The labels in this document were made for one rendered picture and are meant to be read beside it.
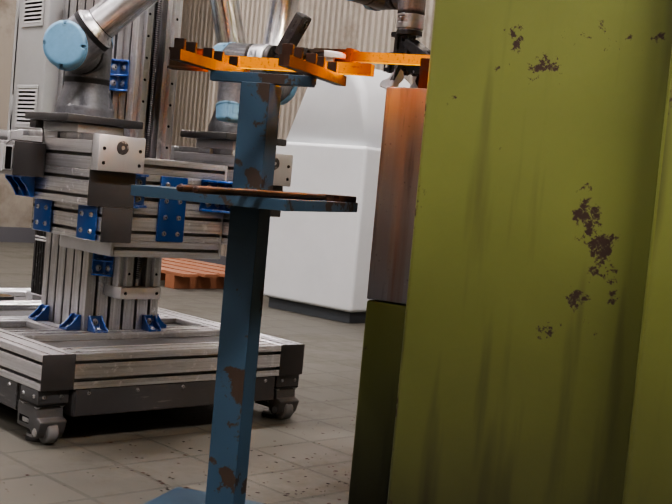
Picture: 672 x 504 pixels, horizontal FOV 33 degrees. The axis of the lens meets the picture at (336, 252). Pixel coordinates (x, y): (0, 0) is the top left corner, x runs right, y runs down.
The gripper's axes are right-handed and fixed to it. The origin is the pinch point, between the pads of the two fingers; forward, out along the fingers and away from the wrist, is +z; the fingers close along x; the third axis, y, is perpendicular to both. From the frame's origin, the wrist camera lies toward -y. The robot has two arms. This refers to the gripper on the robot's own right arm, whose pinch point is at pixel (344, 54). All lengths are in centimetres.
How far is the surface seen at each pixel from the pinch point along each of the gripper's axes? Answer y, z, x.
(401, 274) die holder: 47, 30, 22
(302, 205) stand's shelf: 34, 26, 61
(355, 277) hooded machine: 77, -122, -275
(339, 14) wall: -76, -214, -404
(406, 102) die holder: 11.9, 26.7, 22.1
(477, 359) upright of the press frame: 58, 57, 48
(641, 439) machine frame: 64, 89, 58
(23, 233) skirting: 97, -507, -457
